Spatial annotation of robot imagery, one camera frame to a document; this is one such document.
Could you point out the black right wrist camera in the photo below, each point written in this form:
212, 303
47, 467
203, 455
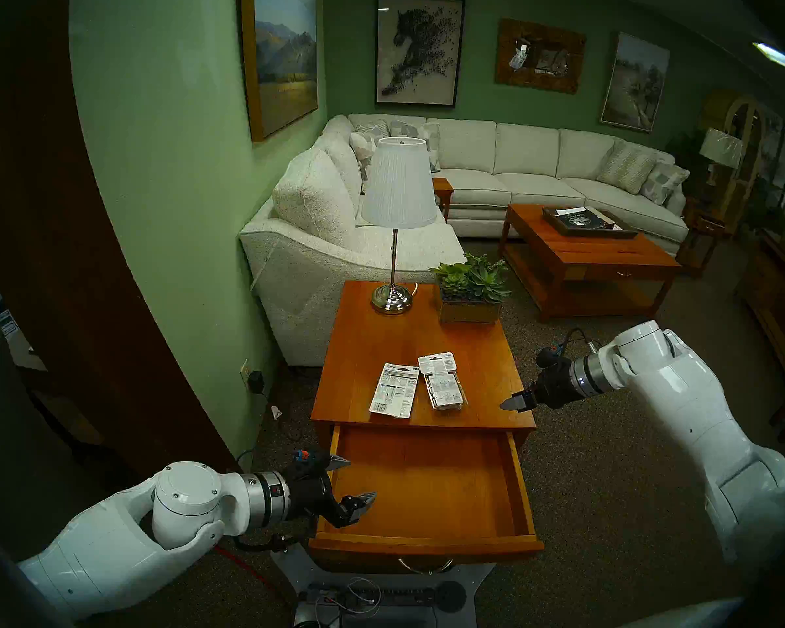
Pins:
551, 357

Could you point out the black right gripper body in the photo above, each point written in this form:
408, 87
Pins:
556, 384

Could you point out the large Command hooks card package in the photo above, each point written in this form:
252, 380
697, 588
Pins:
394, 390

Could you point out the black base knob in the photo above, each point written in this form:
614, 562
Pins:
280, 540

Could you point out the wooden sideboard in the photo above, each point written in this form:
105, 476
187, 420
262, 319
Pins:
778, 306

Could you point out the dark cover book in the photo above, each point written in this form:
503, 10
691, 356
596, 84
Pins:
582, 221

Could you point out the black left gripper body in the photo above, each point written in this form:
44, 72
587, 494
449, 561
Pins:
311, 492

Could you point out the black power adapter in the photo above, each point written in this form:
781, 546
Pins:
256, 381

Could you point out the grey patterned throw pillow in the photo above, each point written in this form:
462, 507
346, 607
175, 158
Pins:
373, 131
664, 182
432, 146

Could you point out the brown wooden door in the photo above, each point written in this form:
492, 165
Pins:
72, 273

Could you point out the black power strip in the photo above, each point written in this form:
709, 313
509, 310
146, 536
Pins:
399, 594

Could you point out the striped beige throw pillow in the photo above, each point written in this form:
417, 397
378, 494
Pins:
627, 167

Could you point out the white shade table lamp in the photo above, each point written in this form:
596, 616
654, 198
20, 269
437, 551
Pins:
399, 182

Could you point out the wood framed mirror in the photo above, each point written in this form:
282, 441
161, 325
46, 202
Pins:
540, 77

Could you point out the ceiling light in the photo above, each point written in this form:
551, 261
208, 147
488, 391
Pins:
775, 56

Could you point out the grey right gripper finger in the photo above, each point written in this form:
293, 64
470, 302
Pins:
515, 403

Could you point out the mountain landscape painting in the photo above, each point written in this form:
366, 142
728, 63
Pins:
281, 57

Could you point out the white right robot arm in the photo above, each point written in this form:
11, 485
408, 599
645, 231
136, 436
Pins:
693, 404

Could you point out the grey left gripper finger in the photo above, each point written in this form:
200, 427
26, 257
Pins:
360, 504
340, 461

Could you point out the black framed horse picture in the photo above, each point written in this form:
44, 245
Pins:
418, 50

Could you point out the beige wall outlet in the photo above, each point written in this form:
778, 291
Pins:
244, 373

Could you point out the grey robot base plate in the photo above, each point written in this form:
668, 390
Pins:
471, 581

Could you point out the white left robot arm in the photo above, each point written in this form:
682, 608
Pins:
104, 541

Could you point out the small clear Command blister package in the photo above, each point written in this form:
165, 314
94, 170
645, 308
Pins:
441, 378

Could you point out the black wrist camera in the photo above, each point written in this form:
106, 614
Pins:
307, 460
551, 357

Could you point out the dark wooden tray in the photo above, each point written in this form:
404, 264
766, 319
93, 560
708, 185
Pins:
621, 231

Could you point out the arched wooden cabinet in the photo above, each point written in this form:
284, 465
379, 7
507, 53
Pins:
752, 152

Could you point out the small wooden side table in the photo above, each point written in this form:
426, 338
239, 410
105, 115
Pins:
443, 188

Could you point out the succulent planter box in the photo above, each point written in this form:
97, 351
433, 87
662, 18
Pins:
469, 309

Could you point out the black round disk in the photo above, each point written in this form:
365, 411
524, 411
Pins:
450, 596

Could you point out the cream sectional sofa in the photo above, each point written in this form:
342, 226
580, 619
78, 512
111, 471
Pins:
314, 273

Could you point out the tree landscape painting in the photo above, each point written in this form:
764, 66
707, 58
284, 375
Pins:
634, 80

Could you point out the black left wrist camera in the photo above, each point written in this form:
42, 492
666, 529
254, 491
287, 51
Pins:
307, 460

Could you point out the dark red end table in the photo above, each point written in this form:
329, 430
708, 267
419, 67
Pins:
706, 226

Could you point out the orange wooden end table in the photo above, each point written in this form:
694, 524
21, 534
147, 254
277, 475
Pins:
425, 352

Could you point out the wooden coffee table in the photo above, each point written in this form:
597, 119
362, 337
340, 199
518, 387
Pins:
589, 254

